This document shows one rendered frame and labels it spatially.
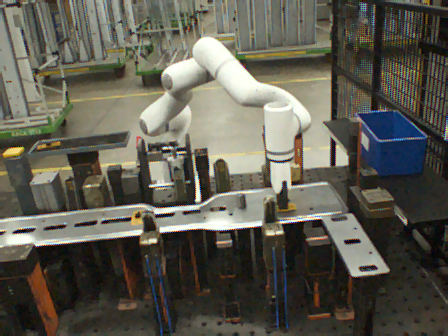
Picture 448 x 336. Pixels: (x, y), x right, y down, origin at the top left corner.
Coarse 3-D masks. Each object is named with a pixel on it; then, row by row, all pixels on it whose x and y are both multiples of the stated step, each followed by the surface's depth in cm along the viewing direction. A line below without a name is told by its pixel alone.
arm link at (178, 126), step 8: (184, 112) 187; (176, 120) 185; (184, 120) 188; (176, 128) 189; (184, 128) 190; (168, 136) 193; (176, 136) 191; (184, 136) 191; (176, 152) 191; (184, 152) 196
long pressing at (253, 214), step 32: (224, 192) 151; (256, 192) 150; (288, 192) 147; (320, 192) 145; (0, 224) 145; (32, 224) 143; (96, 224) 139; (128, 224) 138; (160, 224) 136; (192, 224) 134; (224, 224) 133; (256, 224) 132
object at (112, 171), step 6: (108, 168) 155; (114, 168) 155; (120, 168) 156; (108, 174) 155; (114, 174) 155; (120, 174) 155; (114, 180) 156; (120, 180) 156; (114, 186) 157; (120, 186) 157; (114, 192) 158; (120, 192) 158; (114, 198) 159; (120, 198) 159; (120, 204) 160; (132, 240) 167; (132, 246) 168; (132, 252) 170; (132, 258) 170
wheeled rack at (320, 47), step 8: (232, 0) 742; (320, 40) 847; (328, 40) 843; (272, 48) 805; (280, 48) 804; (288, 48) 782; (296, 48) 780; (304, 48) 779; (312, 48) 777; (320, 48) 773; (328, 48) 769; (240, 56) 780; (248, 56) 778; (256, 56) 778; (264, 56) 777; (272, 56) 776; (328, 56) 786; (240, 64) 793
